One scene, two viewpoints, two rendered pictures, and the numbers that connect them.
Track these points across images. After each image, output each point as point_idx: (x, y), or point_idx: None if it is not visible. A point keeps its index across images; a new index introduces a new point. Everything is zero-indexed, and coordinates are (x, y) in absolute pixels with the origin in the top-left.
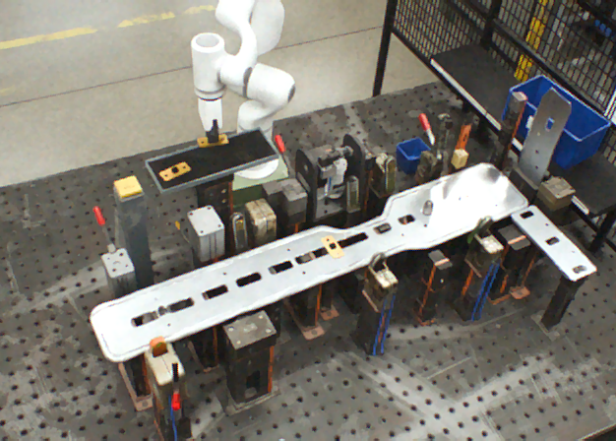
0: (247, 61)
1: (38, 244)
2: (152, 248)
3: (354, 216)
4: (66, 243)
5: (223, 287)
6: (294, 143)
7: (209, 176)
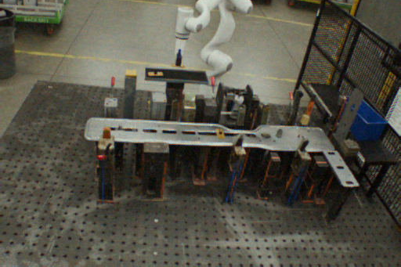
0: (200, 20)
1: (92, 108)
2: None
3: (240, 128)
4: (103, 111)
5: None
6: None
7: (169, 79)
